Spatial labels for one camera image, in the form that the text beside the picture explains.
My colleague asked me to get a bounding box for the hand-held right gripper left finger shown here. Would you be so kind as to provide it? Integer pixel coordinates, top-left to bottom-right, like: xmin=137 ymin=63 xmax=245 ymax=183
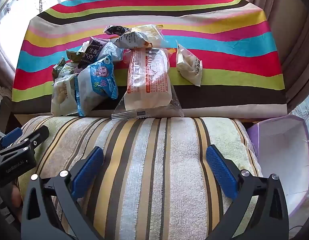
xmin=21 ymin=146 xmax=105 ymax=240

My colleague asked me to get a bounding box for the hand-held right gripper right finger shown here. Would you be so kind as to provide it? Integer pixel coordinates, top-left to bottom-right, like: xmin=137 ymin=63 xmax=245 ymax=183
xmin=206 ymin=144 xmax=290 ymax=240

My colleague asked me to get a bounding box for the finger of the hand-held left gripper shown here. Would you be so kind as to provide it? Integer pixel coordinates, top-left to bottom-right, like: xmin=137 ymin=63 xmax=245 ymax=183
xmin=4 ymin=125 xmax=50 ymax=155
xmin=0 ymin=127 xmax=23 ymax=153

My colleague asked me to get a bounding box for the person's left hand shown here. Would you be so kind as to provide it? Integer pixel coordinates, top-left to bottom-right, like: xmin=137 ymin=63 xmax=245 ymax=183
xmin=11 ymin=184 xmax=24 ymax=212

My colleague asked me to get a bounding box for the white cookie packet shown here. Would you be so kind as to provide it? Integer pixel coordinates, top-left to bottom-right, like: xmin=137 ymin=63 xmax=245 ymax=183
xmin=51 ymin=73 xmax=80 ymax=117

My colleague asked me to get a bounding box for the purple white storage box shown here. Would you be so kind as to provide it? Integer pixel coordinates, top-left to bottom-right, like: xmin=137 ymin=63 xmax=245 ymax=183
xmin=246 ymin=114 xmax=309 ymax=221

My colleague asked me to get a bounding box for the beige striped towel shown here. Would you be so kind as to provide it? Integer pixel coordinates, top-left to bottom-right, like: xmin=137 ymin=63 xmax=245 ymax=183
xmin=18 ymin=115 xmax=264 ymax=240

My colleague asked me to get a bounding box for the green snack packet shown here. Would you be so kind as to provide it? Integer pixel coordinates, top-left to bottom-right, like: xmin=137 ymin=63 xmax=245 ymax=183
xmin=66 ymin=49 xmax=82 ymax=63
xmin=52 ymin=57 xmax=78 ymax=80

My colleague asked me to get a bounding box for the grey shiny curtain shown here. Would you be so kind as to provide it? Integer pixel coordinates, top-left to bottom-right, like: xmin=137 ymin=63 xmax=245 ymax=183
xmin=0 ymin=37 xmax=18 ymax=85

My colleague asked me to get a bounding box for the blue cartoon snack packet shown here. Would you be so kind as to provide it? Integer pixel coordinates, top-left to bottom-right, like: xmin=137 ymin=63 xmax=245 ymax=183
xmin=77 ymin=54 xmax=119 ymax=117

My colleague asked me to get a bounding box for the black chocolate packet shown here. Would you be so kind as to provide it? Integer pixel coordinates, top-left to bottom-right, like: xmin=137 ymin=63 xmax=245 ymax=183
xmin=78 ymin=37 xmax=108 ymax=70

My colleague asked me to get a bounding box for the large clear bread packet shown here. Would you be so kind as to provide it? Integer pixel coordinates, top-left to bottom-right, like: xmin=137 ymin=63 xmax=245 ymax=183
xmin=111 ymin=48 xmax=185 ymax=120

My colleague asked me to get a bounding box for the clear rectangular cake packet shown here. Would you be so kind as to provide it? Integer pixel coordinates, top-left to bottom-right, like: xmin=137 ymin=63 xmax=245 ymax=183
xmin=176 ymin=43 xmax=203 ymax=87

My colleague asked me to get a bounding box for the silver snack packet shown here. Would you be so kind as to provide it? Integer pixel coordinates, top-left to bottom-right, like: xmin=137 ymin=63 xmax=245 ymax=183
xmin=96 ymin=41 xmax=124 ymax=62

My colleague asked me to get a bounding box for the colourful striped tablecloth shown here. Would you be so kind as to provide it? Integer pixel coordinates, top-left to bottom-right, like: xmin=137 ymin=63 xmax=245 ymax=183
xmin=12 ymin=0 xmax=287 ymax=120

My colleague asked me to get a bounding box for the small black candy packet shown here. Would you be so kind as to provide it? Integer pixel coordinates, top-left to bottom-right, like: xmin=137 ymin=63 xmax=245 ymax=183
xmin=104 ymin=25 xmax=130 ymax=36

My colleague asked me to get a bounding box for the white black-print snack packet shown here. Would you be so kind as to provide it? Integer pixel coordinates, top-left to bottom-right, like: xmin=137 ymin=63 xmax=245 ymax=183
xmin=113 ymin=29 xmax=150 ymax=49

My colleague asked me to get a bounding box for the clear orange-trim cake packet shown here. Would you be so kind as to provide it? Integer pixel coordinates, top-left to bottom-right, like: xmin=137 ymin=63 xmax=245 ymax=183
xmin=134 ymin=24 xmax=171 ymax=48

